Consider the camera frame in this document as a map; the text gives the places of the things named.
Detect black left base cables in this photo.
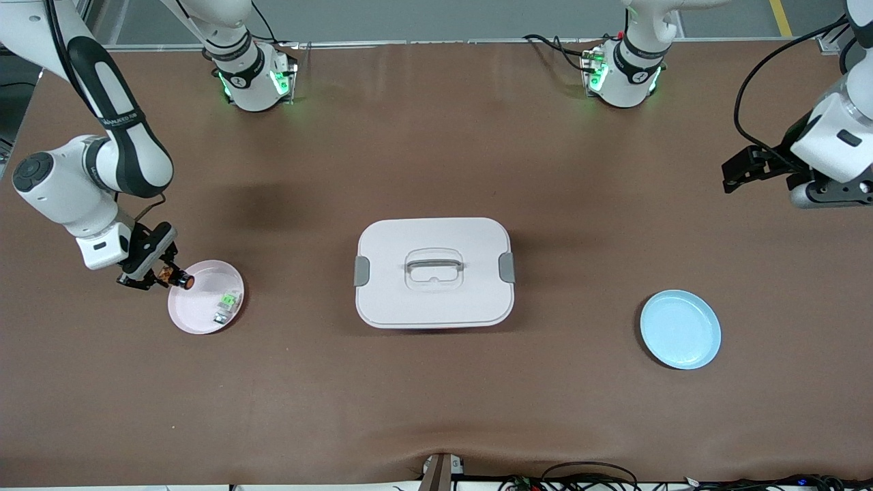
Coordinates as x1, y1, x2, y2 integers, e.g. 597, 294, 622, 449
522, 33, 595, 74

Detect black right base cable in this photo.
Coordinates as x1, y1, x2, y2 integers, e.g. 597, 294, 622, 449
251, 5, 301, 48

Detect green push-button switch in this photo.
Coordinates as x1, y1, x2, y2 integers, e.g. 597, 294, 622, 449
213, 290, 243, 324

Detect black cable bundle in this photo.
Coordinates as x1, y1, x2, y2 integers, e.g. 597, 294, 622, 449
498, 461, 873, 491

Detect pink round plate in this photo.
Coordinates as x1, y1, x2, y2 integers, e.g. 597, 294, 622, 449
167, 259, 245, 335

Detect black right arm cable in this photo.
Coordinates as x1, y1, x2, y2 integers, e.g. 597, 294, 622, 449
133, 193, 168, 224

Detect brown strap with metal bracket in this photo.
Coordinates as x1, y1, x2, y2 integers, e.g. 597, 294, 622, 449
419, 451, 466, 491

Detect light blue round plate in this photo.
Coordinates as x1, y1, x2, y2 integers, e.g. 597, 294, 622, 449
640, 289, 722, 371

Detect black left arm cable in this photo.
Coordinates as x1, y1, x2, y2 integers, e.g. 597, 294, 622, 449
733, 17, 850, 168

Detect orange and black push-button switch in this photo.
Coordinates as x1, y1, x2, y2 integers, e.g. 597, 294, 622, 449
158, 267, 196, 291

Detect white lidded storage box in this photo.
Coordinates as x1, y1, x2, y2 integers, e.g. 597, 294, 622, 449
353, 217, 516, 330

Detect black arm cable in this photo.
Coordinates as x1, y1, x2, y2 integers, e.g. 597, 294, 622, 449
733, 17, 850, 168
133, 193, 168, 224

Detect grey box lid handle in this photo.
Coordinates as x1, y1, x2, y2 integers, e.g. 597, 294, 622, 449
405, 258, 464, 273

